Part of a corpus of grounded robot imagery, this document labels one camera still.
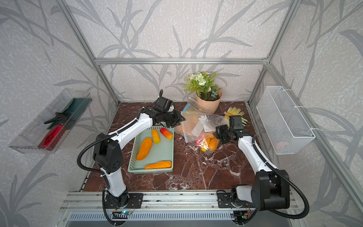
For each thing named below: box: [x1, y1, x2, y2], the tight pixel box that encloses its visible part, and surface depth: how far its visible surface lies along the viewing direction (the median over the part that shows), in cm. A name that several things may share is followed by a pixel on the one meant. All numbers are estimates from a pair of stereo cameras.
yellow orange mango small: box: [151, 129, 161, 144], surface depth 97 cm
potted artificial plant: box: [182, 71, 223, 114], surface depth 101 cm
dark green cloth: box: [46, 97, 93, 131], surface depth 68 cm
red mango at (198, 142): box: [194, 139, 203, 146], surface depth 89 cm
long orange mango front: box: [144, 160, 173, 170], surface depth 82 cm
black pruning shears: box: [43, 112, 70, 125], surface depth 67 cm
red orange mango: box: [159, 127, 173, 140], surface depth 99 cm
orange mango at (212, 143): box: [206, 135, 220, 151], surface depth 93 cm
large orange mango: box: [136, 137, 153, 161], surface depth 90 cm
